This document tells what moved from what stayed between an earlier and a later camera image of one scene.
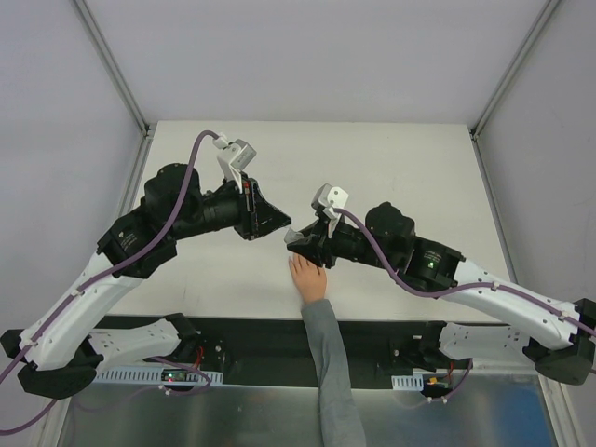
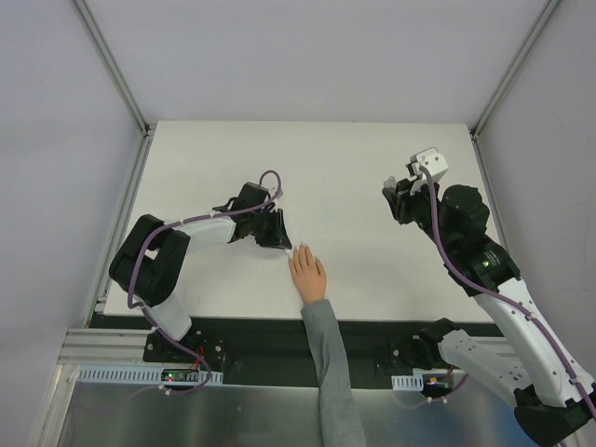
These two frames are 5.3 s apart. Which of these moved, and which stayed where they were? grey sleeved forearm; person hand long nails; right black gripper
Moved: right black gripper
Stayed: grey sleeved forearm; person hand long nails
